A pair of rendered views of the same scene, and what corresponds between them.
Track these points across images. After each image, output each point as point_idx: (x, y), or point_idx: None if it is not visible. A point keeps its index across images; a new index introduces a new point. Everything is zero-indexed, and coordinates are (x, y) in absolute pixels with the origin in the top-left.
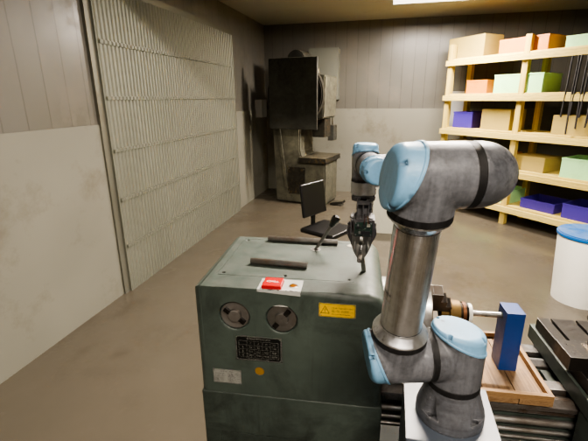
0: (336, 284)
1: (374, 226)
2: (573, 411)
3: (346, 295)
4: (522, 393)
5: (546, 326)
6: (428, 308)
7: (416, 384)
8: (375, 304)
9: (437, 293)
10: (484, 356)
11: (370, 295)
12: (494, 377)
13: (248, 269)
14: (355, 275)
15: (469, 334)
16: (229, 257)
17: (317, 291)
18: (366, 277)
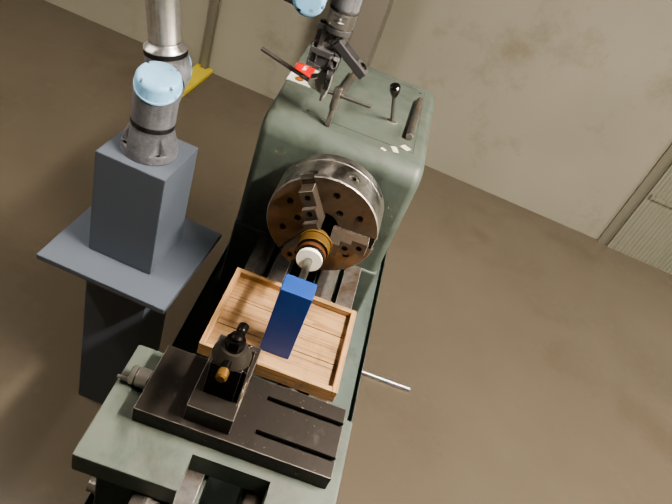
0: (297, 99)
1: (309, 52)
2: None
3: (276, 98)
4: (213, 317)
5: (318, 401)
6: (284, 182)
7: (187, 149)
8: (265, 116)
9: (302, 188)
10: (134, 89)
11: (272, 109)
12: (252, 321)
13: (338, 71)
14: (318, 117)
15: (147, 72)
16: (369, 70)
17: (284, 85)
18: (310, 120)
